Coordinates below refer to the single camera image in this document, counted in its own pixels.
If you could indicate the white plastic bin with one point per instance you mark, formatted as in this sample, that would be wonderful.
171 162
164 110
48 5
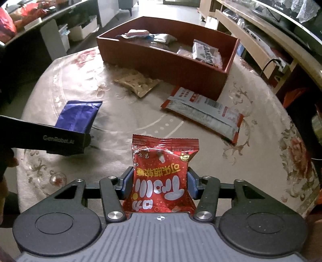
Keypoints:
64 37

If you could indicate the black television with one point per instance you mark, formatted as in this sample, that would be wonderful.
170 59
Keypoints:
289 22

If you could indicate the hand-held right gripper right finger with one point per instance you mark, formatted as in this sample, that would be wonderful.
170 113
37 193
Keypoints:
193 182

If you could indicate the white storage box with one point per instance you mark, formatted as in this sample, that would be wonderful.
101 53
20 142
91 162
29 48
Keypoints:
84 29

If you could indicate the large red plastic bag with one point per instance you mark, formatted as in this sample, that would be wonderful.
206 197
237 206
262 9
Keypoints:
6 25

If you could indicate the red and white flat packet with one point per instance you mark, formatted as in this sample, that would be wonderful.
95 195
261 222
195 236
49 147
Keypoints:
201 110

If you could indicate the silver snack packet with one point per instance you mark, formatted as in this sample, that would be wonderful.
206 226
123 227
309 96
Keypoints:
164 38

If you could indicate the yellow noodle snack packet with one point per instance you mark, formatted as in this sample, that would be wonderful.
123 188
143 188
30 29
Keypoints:
185 52

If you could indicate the dark long sideboard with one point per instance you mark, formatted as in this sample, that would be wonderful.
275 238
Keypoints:
22 58

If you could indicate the blue purple snack packet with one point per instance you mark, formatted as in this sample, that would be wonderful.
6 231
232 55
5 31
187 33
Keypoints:
75 116

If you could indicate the red candy packet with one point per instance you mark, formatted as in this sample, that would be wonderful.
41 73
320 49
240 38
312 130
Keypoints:
161 176

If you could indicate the white wafer packet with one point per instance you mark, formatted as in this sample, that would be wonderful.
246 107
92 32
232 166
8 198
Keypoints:
207 54

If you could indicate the red cardboard box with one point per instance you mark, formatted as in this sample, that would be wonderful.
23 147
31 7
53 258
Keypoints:
176 68

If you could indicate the white red-print snack packet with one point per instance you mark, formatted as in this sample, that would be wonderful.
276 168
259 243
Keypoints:
137 33

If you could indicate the person's left hand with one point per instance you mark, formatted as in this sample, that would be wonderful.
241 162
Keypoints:
12 160

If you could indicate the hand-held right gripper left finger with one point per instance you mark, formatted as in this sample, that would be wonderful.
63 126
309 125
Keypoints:
127 182

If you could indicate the small red plastic bag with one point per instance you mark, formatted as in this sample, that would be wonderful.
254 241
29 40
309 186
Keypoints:
32 11

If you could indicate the gold cracker packet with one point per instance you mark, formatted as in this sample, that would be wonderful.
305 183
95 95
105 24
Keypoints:
137 83

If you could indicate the white lace cloth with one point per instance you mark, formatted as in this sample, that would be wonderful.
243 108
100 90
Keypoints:
305 11

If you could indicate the white power strip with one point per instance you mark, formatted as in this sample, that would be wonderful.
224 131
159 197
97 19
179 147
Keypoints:
283 64

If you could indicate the wooden tv cabinet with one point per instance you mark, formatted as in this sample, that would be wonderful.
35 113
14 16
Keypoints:
254 42

